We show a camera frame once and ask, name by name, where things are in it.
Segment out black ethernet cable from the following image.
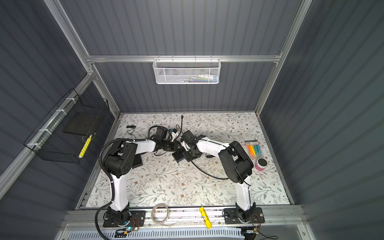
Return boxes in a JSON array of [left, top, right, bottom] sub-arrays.
[[176, 113, 230, 181]]

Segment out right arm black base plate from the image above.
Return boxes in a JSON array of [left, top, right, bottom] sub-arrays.
[[222, 207, 265, 225]]

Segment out black corrugated cable conduit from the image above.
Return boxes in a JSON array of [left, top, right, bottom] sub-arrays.
[[94, 125, 163, 240]]

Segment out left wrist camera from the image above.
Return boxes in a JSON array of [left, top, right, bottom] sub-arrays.
[[154, 126, 178, 142]]

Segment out black network switch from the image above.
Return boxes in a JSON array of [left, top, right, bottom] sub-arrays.
[[132, 155, 143, 169], [172, 149, 185, 163]]

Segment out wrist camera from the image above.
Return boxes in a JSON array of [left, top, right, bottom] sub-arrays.
[[181, 131, 197, 151], [154, 126, 178, 142]]

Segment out pink black tape roll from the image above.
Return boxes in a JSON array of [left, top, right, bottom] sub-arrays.
[[255, 158, 268, 172]]

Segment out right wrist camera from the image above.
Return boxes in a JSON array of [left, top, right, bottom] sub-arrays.
[[181, 131, 197, 151]]

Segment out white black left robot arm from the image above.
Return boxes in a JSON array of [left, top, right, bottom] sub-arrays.
[[99, 138, 182, 212]]

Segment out yellow marker in black basket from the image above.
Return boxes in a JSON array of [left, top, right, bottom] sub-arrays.
[[78, 135, 93, 159]]

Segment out coloured marker pack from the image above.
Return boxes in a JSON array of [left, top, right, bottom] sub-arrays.
[[245, 140, 264, 160]]

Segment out black wire mesh basket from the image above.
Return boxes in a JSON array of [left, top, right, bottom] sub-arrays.
[[24, 91, 110, 163]]

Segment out yellow glue stick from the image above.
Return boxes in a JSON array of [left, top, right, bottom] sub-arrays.
[[199, 207, 212, 229]]

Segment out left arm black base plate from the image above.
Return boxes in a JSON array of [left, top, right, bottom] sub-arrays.
[[103, 209, 146, 228]]

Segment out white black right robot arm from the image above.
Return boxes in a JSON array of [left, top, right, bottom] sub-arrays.
[[181, 135, 255, 213]]

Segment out thin black adapter cable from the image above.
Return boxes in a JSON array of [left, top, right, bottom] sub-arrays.
[[125, 124, 138, 142]]

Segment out white wire mesh basket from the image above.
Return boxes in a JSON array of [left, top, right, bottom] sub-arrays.
[[153, 58, 222, 85]]

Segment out clear tape ring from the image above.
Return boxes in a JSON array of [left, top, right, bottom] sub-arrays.
[[150, 203, 171, 226]]

